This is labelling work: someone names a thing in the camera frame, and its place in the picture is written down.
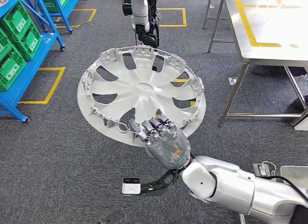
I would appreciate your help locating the yellow table tape outline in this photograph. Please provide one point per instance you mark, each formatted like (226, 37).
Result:
(244, 18)

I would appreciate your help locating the blue steel shelf rack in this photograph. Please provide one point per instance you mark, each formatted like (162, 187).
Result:
(16, 99)
(72, 2)

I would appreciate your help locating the green plastic crate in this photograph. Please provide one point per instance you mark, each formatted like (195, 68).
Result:
(14, 15)
(12, 83)
(6, 36)
(29, 53)
(51, 0)

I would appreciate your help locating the grey floor power socket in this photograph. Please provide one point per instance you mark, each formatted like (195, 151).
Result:
(258, 171)

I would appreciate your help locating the grey floor outlet plate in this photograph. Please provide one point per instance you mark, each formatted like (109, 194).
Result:
(232, 81)

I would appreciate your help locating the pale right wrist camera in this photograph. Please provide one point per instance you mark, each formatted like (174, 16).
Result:
(130, 186)

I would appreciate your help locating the white side panel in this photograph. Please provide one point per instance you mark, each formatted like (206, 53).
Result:
(302, 123)

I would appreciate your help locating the white and black humanoid robot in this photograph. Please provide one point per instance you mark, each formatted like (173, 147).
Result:
(140, 12)

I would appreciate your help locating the silver plastic wheel hubcap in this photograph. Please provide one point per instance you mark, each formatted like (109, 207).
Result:
(144, 88)

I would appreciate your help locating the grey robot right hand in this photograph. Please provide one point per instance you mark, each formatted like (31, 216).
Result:
(168, 147)

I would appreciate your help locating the black camera bracket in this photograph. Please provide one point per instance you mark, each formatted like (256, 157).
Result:
(156, 184)

